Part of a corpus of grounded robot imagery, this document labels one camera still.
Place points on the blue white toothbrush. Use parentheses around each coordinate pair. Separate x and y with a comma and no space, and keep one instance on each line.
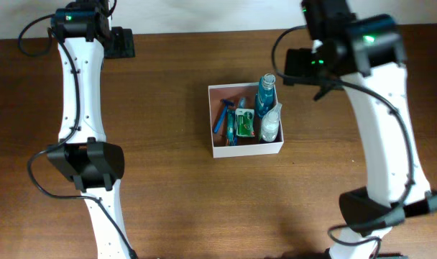
(241,104)

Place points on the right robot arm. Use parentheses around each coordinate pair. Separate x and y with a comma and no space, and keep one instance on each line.
(366,58)

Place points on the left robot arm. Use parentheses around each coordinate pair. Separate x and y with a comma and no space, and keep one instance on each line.
(85,158)

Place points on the clear foaming soap dispenser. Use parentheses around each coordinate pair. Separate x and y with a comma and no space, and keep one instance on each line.
(270,124)

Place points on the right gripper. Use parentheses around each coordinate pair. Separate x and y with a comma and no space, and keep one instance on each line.
(298,64)

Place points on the blue disposable razor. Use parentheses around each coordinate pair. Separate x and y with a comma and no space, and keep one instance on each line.
(227,103)

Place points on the green white soap packet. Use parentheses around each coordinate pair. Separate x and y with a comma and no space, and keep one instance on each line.
(244,119)

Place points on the green white toothpaste tube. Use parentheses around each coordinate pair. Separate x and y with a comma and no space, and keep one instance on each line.
(231,138)

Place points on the white open cardboard box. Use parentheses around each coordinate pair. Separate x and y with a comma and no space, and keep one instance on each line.
(245,146)

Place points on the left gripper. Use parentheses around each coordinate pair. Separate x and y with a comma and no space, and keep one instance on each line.
(125,44)

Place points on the blue mouthwash bottle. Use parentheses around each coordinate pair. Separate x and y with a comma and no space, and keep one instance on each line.
(265,94)

